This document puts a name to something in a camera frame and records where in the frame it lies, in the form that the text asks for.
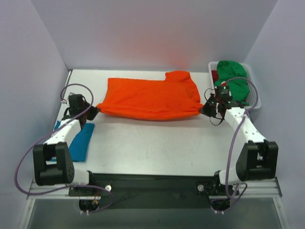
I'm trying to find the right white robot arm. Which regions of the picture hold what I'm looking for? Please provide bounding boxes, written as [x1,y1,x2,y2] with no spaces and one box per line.
[200,85,278,195]

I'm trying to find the folded blue t shirt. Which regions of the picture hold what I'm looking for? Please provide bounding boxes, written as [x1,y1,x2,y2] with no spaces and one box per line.
[45,119,95,162]

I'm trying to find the white plastic basket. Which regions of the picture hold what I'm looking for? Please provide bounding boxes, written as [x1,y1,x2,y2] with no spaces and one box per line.
[208,62,261,109]

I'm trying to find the green t shirt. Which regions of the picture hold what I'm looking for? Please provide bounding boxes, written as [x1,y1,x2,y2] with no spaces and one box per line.
[213,61,250,107]

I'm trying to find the orange t shirt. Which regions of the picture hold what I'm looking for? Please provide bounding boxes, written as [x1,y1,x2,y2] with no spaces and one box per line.
[97,71,203,121]

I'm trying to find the dark red t shirt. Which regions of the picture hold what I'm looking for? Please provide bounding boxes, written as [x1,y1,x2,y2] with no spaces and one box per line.
[211,70,219,83]

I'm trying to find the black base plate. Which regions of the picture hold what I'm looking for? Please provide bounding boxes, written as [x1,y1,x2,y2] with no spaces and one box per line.
[68,173,229,210]

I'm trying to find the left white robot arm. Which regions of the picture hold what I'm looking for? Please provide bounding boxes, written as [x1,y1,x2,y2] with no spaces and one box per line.
[33,94,99,197]

